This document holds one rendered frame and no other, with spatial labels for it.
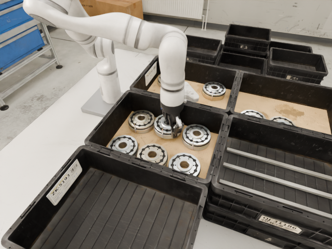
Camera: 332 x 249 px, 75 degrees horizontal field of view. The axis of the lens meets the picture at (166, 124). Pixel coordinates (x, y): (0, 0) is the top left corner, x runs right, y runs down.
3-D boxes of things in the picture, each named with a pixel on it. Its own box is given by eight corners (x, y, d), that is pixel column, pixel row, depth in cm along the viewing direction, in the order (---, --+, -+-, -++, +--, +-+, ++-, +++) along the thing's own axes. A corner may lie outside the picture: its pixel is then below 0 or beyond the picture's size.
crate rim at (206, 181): (83, 147, 68) (81, 143, 67) (128, 93, 88) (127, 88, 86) (208, 189, 58) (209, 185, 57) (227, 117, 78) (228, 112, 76)
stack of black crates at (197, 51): (168, 91, 215) (169, 47, 183) (178, 75, 235) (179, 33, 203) (208, 99, 206) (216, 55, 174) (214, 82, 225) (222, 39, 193)
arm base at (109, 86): (101, 102, 112) (93, 73, 100) (108, 91, 118) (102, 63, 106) (118, 105, 111) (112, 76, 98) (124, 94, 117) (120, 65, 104)
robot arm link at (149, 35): (191, 30, 58) (142, 11, 56) (190, 45, 52) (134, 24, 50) (182, 53, 63) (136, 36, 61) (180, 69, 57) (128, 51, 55)
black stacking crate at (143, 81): (131, 110, 95) (128, 89, 87) (157, 75, 114) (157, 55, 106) (222, 135, 85) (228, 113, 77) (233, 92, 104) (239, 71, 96)
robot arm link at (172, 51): (183, 97, 61) (185, 79, 67) (186, 43, 50) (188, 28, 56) (158, 95, 61) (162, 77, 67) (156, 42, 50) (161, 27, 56)
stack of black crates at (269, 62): (252, 108, 196) (269, 63, 164) (255, 90, 216) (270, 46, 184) (301, 119, 187) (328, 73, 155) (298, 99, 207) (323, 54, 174)
